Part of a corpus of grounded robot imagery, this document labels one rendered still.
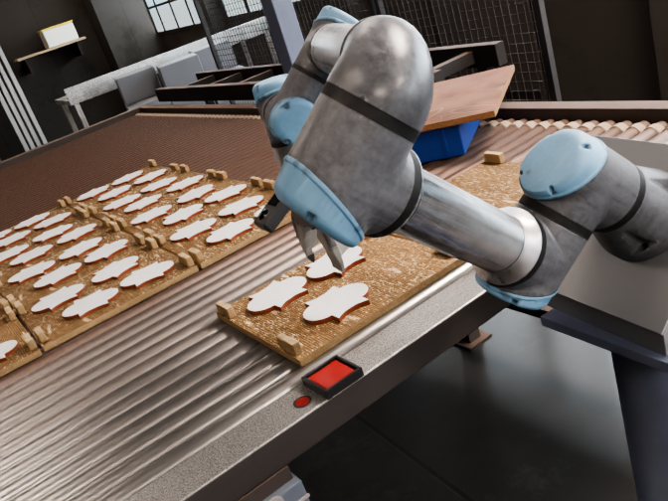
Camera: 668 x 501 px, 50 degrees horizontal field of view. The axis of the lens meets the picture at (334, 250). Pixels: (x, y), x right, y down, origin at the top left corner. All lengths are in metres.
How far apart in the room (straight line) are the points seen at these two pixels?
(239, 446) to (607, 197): 0.66
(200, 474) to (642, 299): 0.72
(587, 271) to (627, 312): 0.11
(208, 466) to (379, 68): 0.67
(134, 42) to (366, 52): 11.47
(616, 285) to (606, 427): 1.23
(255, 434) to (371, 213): 0.50
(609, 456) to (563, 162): 1.39
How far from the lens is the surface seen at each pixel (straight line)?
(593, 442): 2.37
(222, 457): 1.15
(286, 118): 1.12
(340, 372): 1.20
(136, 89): 6.71
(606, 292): 1.23
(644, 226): 1.16
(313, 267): 1.56
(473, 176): 1.84
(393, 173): 0.77
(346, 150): 0.74
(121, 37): 12.15
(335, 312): 1.34
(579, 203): 1.07
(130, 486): 1.19
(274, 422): 1.17
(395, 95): 0.74
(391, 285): 1.40
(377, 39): 0.77
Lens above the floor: 1.55
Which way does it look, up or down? 22 degrees down
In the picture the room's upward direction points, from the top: 19 degrees counter-clockwise
